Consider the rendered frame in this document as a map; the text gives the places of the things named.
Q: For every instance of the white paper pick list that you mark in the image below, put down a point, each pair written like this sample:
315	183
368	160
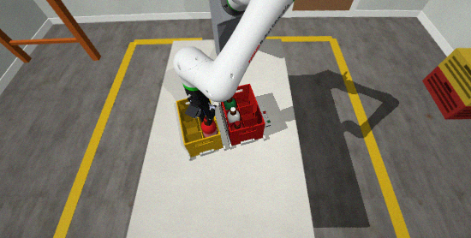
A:
265	116

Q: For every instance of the yellow divided crate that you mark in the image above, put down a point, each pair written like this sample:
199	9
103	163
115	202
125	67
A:
192	133

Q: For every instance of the red crate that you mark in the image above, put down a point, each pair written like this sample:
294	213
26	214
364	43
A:
250	117

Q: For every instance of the green bottle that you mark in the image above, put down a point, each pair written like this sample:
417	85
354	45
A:
229	104

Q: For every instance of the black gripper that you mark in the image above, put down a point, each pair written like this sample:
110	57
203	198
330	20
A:
204	106

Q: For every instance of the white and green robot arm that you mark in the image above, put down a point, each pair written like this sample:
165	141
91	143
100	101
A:
219	79

